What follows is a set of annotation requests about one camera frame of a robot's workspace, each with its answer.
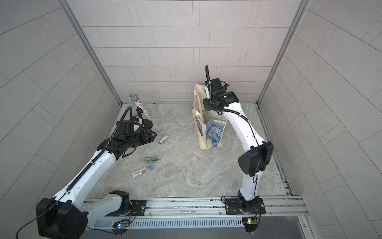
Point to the small clear compass case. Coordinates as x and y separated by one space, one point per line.
163 139

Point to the left controller board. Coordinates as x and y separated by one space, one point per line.
120 227

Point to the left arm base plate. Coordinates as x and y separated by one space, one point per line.
137 208

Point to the glitter microphone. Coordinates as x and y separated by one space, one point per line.
135 99

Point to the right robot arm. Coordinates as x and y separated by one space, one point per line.
257 152

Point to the controller board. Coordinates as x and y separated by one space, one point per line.
250 224
120 227

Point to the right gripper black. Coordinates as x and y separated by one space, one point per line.
208 106

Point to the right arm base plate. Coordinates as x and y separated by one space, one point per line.
238 206

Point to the clear case red white label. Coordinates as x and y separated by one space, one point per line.
148 168

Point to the black microphone stand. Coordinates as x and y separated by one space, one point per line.
139 112

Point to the right controller board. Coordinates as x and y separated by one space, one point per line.
250 224

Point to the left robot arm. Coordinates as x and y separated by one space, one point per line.
63 216

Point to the aluminium mounting rail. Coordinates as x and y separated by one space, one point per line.
199 207

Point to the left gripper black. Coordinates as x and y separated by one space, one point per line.
149 135

